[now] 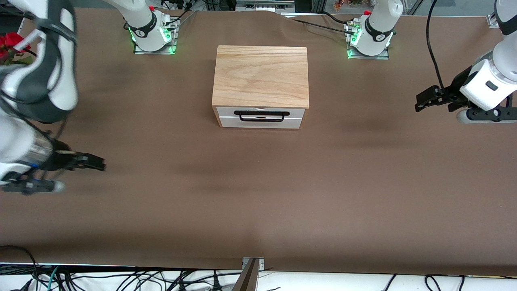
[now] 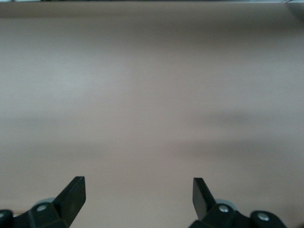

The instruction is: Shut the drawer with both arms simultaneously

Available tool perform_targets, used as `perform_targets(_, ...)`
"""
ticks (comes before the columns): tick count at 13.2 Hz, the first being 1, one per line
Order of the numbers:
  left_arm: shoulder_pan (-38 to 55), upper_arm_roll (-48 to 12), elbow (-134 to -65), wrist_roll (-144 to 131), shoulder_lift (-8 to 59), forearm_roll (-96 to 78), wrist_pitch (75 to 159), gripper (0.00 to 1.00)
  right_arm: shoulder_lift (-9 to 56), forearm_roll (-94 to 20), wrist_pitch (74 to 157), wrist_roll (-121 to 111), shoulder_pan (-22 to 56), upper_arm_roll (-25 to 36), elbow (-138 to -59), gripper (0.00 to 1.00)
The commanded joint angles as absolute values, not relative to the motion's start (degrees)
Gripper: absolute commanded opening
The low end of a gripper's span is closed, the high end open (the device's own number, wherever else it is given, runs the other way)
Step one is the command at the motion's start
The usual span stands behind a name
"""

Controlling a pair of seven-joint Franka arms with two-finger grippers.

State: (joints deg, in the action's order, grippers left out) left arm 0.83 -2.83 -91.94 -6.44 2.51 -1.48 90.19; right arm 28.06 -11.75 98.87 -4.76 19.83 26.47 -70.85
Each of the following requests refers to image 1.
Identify grey network switch box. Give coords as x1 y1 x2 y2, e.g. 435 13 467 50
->
235 0 296 12

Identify white-fronted wooden drawer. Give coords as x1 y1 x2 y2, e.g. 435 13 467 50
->
216 107 306 118

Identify black metal drawer handle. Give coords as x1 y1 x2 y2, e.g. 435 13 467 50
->
234 110 291 122

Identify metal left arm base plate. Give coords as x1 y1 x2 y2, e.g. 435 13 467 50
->
345 21 391 60

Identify light wooden cabinet box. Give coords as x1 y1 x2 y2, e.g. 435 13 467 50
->
211 46 310 130

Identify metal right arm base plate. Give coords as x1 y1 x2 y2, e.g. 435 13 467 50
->
133 16 178 55

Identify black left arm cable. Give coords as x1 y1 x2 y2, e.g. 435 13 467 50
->
426 0 447 92

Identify black floor cable tangle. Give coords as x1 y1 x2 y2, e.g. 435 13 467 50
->
61 269 243 291

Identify white cabinet front panel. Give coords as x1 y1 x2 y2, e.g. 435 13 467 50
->
219 117 304 129

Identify red rose with leaves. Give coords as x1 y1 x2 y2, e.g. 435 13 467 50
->
0 32 34 66

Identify teal floor cable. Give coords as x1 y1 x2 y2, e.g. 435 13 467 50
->
46 266 60 291

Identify black looped floor cable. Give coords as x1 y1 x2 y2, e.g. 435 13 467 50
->
0 245 40 291

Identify brown camera mount post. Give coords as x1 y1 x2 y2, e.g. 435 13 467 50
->
231 259 259 291

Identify black base power cable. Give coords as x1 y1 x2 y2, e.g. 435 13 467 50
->
289 18 358 33
161 0 199 26

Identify brown table cover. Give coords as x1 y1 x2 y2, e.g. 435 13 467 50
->
0 6 517 278

